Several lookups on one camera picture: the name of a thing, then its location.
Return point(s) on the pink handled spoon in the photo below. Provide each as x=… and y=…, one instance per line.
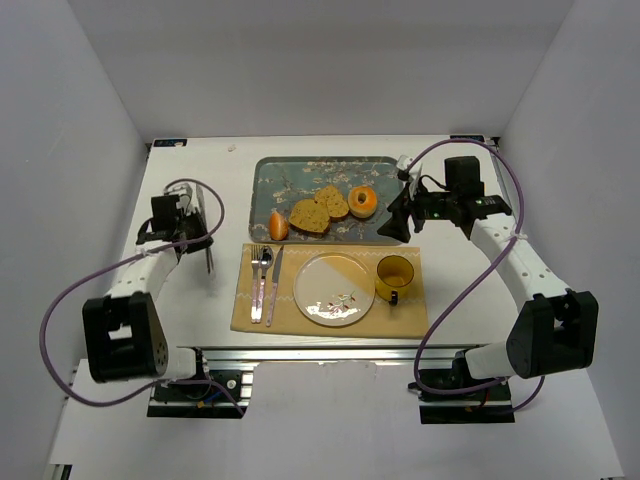
x=265, y=262

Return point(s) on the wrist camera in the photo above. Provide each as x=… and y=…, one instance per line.
x=183, y=191
x=409, y=171

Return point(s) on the yellow mug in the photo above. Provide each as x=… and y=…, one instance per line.
x=394, y=275

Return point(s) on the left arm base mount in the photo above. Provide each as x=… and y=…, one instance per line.
x=224, y=393

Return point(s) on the yellow placemat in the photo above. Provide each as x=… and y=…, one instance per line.
x=407, y=320

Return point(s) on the metal serving tongs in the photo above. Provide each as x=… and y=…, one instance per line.
x=197, y=203

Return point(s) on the orange bagel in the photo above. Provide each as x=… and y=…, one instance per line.
x=362, y=201

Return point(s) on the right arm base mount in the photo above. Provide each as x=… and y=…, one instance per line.
x=489, y=406

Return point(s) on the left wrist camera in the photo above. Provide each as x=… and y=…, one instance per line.
x=183, y=191

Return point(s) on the blue floral tray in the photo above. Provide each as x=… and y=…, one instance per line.
x=280, y=182

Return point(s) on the bread slice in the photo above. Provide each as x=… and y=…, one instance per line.
x=310, y=216
x=334, y=201

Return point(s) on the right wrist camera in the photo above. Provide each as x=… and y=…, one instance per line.
x=409, y=171

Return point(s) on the orange sesame bun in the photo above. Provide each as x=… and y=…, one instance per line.
x=278, y=226

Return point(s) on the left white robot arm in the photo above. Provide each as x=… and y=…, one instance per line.
x=123, y=333

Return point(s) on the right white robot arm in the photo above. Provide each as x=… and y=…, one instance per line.
x=555, y=330

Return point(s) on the aluminium frame rail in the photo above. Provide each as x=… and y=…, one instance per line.
x=313, y=353

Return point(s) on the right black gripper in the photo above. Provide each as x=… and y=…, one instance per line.
x=410, y=209

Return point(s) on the pink handled knife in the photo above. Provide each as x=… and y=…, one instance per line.
x=274, y=286

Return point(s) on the white and yellow plate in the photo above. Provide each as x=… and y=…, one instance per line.
x=334, y=290

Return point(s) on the pink handled fork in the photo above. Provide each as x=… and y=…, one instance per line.
x=256, y=257

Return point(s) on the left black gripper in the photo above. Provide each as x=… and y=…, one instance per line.
x=201, y=230

